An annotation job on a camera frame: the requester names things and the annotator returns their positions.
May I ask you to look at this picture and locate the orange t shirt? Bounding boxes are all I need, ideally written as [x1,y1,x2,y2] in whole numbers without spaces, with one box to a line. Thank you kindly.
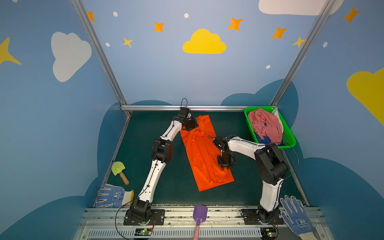
[180,115,235,192]

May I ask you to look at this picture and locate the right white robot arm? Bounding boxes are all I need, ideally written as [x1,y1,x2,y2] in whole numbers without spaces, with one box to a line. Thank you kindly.
[213,135,288,213]

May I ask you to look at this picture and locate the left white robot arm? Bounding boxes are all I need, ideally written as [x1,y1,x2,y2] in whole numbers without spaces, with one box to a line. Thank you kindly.
[130,113,199,222]

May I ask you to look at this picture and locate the blue t shirt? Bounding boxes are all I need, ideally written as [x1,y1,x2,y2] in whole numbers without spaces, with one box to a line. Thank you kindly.
[256,135,285,146]

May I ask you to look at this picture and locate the pink t shirt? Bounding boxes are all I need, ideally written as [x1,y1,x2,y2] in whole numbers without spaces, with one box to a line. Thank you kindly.
[248,108,283,144]

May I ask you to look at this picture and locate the purple toy shovel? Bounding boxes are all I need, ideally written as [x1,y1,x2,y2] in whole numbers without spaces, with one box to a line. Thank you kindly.
[193,204,208,240]

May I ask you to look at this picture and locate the green plastic basket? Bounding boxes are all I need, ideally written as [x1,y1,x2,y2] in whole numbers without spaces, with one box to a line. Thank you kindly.
[244,106,296,149]

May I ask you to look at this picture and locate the white t shirt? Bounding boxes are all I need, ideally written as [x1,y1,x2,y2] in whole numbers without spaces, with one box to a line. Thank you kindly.
[272,108,284,134]

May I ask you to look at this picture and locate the green toy shovel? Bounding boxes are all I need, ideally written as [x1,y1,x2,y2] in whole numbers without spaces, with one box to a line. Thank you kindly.
[111,162,130,185]

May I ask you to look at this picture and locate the right green circuit board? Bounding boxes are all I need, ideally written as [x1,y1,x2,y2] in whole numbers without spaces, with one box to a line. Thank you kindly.
[261,228,279,240]

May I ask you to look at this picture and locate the green circuit board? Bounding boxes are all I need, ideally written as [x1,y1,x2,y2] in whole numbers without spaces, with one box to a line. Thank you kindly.
[261,228,279,240]
[135,229,153,237]

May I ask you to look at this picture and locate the right blue dotted glove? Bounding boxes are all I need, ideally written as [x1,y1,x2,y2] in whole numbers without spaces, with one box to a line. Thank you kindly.
[280,195,316,240]

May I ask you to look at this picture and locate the blue dotted glove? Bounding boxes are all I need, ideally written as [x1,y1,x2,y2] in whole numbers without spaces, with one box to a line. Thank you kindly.
[93,184,135,208]
[280,195,316,240]

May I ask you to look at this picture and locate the left blue dotted glove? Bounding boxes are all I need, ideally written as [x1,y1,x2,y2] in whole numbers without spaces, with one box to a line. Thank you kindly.
[93,184,135,208]

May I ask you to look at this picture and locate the left green circuit board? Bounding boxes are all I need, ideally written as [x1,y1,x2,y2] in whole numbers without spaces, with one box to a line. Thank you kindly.
[135,229,153,237]

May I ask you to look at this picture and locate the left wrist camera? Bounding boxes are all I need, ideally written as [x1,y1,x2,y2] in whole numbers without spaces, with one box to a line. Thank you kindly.
[177,107,191,119]

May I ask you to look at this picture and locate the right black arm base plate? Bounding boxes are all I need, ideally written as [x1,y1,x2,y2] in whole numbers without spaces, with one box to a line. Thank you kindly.
[240,207,284,225]

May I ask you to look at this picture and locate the right side aluminium rail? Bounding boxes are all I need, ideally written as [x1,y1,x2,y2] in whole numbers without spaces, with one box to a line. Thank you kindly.
[283,147,310,207]

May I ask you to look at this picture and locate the horizontal aluminium frame rail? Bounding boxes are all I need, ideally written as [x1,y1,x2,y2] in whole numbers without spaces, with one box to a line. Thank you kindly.
[120,104,256,112]

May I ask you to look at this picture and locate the left side aluminium rail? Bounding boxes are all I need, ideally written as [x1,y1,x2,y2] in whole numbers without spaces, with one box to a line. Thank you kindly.
[100,111,132,187]

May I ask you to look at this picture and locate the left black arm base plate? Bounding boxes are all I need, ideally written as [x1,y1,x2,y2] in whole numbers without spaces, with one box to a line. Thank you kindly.
[123,209,166,226]

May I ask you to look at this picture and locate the left upright aluminium post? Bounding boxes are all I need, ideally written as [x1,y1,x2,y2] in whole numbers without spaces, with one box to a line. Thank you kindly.
[71,0,127,105]

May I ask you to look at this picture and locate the upright aluminium post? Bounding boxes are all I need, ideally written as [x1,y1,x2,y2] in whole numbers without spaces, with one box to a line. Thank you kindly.
[270,0,336,107]
[71,0,127,105]

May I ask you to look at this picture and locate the right upright aluminium post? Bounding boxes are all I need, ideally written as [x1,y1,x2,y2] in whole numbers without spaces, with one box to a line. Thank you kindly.
[270,0,336,107]

